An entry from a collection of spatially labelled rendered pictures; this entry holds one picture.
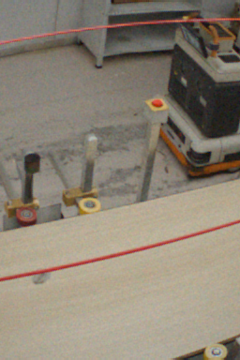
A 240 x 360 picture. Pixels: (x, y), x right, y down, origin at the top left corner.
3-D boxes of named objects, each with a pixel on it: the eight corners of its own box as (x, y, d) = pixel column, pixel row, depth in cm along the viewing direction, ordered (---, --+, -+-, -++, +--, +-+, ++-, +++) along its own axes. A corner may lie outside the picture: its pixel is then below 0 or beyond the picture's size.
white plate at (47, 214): (2, 232, 279) (2, 214, 273) (60, 219, 289) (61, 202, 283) (3, 232, 278) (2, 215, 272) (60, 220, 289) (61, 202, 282)
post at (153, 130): (133, 204, 301) (146, 116, 273) (143, 202, 303) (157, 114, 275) (138, 212, 298) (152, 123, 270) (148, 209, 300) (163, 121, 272)
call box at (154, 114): (142, 116, 274) (144, 99, 269) (158, 113, 277) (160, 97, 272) (150, 127, 269) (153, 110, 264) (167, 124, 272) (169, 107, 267)
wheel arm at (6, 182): (-8, 165, 292) (-8, 157, 289) (-1, 164, 293) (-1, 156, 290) (23, 234, 262) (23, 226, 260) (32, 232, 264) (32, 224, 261)
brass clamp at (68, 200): (61, 198, 282) (61, 188, 279) (92, 191, 287) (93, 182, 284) (67, 208, 278) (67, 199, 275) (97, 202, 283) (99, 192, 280)
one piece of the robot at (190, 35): (211, 69, 395) (202, 41, 378) (182, 41, 419) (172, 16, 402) (226, 62, 396) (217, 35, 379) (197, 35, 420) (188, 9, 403)
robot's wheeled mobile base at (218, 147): (190, 181, 425) (197, 147, 410) (144, 121, 468) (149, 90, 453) (274, 162, 451) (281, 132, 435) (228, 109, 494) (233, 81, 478)
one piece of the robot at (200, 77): (202, 157, 423) (222, 40, 371) (160, 106, 460) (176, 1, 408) (245, 148, 435) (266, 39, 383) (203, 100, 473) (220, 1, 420)
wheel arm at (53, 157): (47, 158, 301) (47, 150, 298) (53, 157, 302) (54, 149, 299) (85, 226, 271) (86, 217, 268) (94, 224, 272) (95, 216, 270)
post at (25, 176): (21, 241, 286) (22, 148, 256) (29, 239, 287) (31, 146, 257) (23, 247, 283) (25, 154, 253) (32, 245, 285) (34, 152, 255)
